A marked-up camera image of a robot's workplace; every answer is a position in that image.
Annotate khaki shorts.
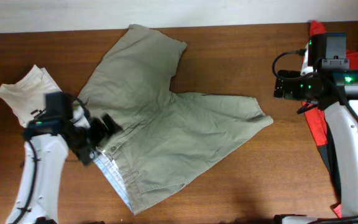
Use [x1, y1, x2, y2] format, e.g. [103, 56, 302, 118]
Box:
[79, 24, 273, 214]

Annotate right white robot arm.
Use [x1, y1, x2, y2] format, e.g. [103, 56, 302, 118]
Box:
[273, 69, 358, 223]

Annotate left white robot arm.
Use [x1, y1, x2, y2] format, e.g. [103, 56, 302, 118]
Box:
[6, 114, 122, 223]

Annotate red garment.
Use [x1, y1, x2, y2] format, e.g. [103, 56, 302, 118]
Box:
[305, 21, 358, 218]

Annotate black garment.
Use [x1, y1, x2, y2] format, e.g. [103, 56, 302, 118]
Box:
[318, 122, 341, 200]

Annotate white folded graphic t-shirt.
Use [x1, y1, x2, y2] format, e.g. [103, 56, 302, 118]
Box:
[0, 65, 61, 128]

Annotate left black cable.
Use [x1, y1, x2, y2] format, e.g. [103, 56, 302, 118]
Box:
[9, 96, 90, 224]

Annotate black cable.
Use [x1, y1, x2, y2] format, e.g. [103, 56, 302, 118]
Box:
[9, 96, 90, 224]
[271, 49, 358, 224]

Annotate right black cable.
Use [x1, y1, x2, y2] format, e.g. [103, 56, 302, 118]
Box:
[271, 49, 358, 224]

